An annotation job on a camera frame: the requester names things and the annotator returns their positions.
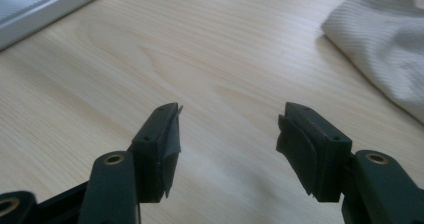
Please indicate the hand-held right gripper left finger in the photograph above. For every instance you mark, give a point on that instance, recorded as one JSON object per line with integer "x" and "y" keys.
{"x": 155, "y": 150}

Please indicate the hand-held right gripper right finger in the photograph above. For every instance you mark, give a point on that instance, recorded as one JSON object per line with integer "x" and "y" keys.
{"x": 320, "y": 150}

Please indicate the white cloth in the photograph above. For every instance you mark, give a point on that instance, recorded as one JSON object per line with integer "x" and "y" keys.
{"x": 383, "y": 40}

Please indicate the white desk lamp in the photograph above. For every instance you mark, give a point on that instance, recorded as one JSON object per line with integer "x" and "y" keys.
{"x": 40, "y": 10}

